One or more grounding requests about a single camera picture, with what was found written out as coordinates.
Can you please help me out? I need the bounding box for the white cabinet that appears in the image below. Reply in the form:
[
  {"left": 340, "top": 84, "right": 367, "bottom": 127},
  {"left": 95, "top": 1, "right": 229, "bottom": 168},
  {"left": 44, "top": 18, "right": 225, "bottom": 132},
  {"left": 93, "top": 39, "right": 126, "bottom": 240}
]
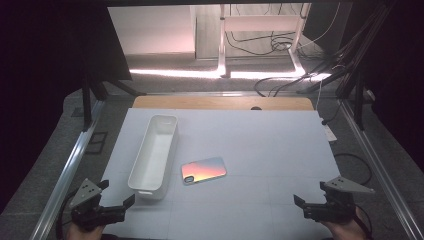
[{"left": 107, "top": 4, "right": 197, "bottom": 56}]

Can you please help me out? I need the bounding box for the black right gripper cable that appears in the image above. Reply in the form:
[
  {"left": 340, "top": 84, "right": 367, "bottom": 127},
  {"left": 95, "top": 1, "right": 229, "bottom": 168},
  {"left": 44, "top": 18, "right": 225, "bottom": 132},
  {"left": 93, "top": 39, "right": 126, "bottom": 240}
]
[{"left": 353, "top": 203, "right": 374, "bottom": 240}]

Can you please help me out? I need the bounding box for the aluminium rail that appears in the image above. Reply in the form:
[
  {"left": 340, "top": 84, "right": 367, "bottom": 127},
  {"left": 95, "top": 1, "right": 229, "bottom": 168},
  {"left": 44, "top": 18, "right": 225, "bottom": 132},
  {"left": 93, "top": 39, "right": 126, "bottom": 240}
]
[
  {"left": 339, "top": 99, "right": 424, "bottom": 240},
  {"left": 29, "top": 99, "right": 106, "bottom": 240}
]

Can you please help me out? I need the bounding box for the black looped floor cable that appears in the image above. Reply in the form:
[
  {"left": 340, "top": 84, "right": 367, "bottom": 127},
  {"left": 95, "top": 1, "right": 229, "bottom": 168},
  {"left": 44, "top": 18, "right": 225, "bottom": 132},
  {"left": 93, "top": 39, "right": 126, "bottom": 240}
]
[{"left": 333, "top": 152, "right": 373, "bottom": 187}]

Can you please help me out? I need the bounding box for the white desk frame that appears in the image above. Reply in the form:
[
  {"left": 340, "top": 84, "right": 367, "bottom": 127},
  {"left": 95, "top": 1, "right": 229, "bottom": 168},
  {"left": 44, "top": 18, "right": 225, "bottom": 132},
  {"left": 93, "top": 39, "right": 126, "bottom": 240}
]
[{"left": 218, "top": 3, "right": 312, "bottom": 80}]

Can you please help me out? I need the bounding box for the person's right hand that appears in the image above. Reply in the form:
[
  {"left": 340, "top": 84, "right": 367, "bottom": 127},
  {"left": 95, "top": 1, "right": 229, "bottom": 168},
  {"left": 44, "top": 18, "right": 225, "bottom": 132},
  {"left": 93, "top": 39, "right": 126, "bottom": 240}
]
[{"left": 320, "top": 206, "right": 372, "bottom": 240}]

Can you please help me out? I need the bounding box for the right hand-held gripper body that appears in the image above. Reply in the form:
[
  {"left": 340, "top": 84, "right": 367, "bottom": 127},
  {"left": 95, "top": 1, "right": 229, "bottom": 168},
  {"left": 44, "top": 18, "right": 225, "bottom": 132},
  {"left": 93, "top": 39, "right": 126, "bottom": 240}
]
[{"left": 302, "top": 175, "right": 376, "bottom": 224}]

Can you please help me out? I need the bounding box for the wooden table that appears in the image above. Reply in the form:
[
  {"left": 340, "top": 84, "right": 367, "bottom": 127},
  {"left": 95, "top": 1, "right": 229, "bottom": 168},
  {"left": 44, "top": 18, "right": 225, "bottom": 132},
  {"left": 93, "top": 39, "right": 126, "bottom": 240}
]
[{"left": 132, "top": 95, "right": 315, "bottom": 112}]

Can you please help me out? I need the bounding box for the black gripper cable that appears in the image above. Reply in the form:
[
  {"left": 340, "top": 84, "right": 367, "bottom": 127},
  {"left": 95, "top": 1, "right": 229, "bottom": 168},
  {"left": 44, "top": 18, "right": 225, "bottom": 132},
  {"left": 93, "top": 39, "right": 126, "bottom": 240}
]
[
  {"left": 353, "top": 203, "right": 374, "bottom": 240},
  {"left": 54, "top": 189, "right": 80, "bottom": 240}
]

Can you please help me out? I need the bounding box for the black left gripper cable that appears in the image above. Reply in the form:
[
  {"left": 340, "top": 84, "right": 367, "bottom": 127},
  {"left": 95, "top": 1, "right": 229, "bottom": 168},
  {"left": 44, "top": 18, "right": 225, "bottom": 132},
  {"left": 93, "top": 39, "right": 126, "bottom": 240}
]
[{"left": 54, "top": 189, "right": 80, "bottom": 240}]

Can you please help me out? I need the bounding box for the person's left hand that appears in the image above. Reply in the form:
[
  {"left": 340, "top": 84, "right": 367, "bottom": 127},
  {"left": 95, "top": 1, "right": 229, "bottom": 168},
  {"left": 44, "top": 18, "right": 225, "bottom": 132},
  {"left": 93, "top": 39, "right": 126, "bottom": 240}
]
[{"left": 65, "top": 222, "right": 107, "bottom": 240}]

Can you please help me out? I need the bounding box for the black cable bundle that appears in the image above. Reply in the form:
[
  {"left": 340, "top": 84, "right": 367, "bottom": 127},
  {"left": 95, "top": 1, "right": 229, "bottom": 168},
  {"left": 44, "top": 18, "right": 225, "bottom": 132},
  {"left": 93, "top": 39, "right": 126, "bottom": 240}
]
[{"left": 224, "top": 3, "right": 334, "bottom": 98}]

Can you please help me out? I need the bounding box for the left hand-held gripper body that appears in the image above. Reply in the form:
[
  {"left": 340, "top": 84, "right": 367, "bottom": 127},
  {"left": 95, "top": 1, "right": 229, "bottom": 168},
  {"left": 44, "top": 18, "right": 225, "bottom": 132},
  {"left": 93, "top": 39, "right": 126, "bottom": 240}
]
[{"left": 68, "top": 177, "right": 127, "bottom": 232}]

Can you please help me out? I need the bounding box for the white plastic storage bin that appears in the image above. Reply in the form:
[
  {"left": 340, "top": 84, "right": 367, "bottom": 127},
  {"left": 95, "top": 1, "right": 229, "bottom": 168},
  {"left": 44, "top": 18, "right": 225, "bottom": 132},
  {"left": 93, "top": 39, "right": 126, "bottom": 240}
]
[{"left": 127, "top": 114, "right": 179, "bottom": 201}]

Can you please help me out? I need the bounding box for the black floor socket plate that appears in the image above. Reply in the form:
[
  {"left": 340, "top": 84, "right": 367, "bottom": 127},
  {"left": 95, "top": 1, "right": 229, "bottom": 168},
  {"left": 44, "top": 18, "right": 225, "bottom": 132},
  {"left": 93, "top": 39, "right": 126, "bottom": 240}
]
[{"left": 85, "top": 131, "right": 109, "bottom": 155}]

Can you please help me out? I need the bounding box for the white power strip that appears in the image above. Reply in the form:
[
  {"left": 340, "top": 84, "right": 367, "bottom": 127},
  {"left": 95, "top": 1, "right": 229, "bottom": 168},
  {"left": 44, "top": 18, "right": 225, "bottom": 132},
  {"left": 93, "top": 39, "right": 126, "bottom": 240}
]
[{"left": 321, "top": 117, "right": 338, "bottom": 144}]

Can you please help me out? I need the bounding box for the black metal stand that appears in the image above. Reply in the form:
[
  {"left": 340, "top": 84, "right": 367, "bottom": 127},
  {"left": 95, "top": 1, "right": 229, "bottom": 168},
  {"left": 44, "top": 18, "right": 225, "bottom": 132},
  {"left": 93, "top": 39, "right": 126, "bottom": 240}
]
[
  {"left": 298, "top": 0, "right": 399, "bottom": 131},
  {"left": 80, "top": 66, "right": 148, "bottom": 132}
]

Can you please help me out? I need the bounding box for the white table mat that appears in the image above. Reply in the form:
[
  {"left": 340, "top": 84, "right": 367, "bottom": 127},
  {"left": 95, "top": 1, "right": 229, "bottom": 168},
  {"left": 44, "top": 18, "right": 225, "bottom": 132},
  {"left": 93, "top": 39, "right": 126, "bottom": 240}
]
[{"left": 99, "top": 107, "right": 342, "bottom": 240}]

